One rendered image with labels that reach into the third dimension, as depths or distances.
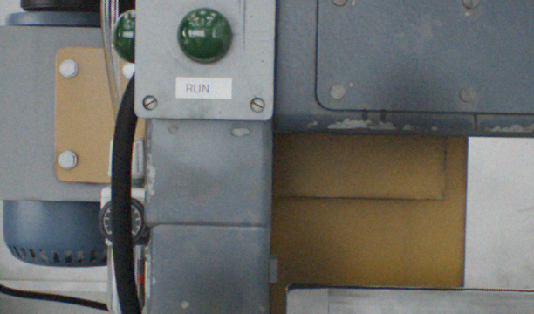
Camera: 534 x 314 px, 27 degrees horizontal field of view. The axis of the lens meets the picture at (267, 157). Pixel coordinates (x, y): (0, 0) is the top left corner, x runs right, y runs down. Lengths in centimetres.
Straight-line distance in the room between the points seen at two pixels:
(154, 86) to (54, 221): 50
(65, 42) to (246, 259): 45
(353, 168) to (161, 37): 33
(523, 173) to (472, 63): 532
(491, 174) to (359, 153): 505
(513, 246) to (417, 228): 505
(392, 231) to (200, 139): 34
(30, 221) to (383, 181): 37
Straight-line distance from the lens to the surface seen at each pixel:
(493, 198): 595
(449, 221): 96
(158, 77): 60
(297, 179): 89
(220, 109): 60
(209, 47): 59
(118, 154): 67
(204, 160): 65
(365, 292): 82
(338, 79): 65
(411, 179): 90
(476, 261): 597
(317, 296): 82
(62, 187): 106
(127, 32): 61
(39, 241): 110
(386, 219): 95
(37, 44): 106
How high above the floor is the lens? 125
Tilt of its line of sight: 3 degrees down
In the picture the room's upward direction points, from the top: 1 degrees clockwise
